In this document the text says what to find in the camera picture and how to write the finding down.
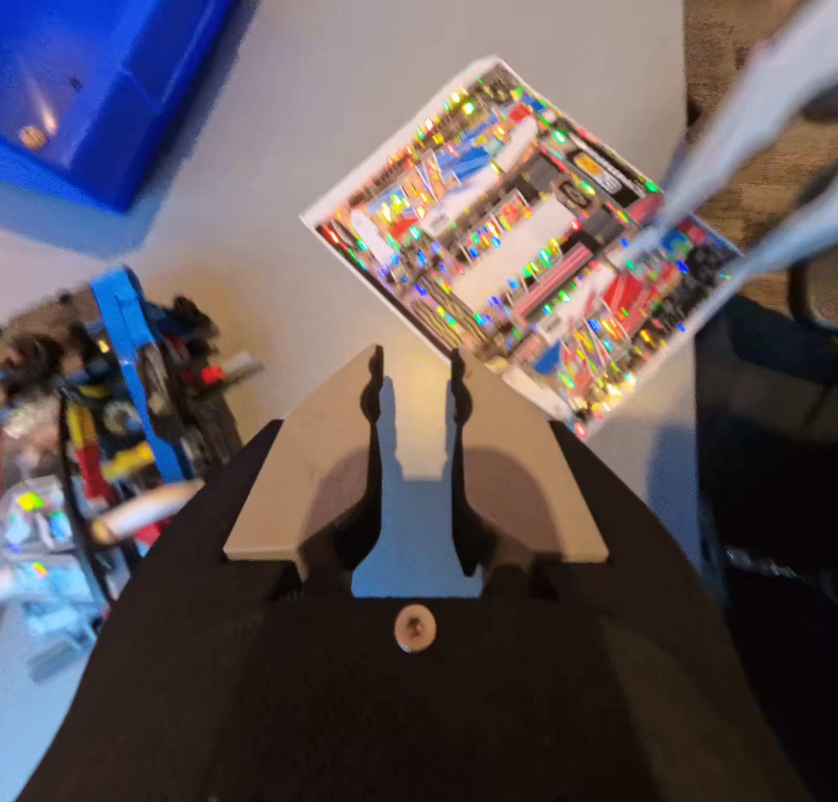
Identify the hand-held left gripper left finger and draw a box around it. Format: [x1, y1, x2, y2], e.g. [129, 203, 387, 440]
[223, 344, 386, 574]

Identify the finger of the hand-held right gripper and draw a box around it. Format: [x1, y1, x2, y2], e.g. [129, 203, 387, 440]
[733, 183, 838, 287]
[618, 0, 838, 266]

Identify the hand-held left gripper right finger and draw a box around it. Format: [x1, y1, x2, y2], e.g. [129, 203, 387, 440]
[447, 348, 610, 578]

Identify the toy brick car assembly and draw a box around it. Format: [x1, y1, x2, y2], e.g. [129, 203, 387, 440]
[0, 268, 266, 679]

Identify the holographic sticker sheet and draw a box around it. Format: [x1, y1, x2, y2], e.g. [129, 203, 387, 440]
[300, 56, 744, 439]

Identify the grey desk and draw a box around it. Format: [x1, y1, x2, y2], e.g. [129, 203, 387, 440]
[0, 0, 704, 796]

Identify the blue storage bin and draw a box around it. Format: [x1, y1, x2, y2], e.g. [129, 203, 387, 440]
[0, 0, 244, 215]

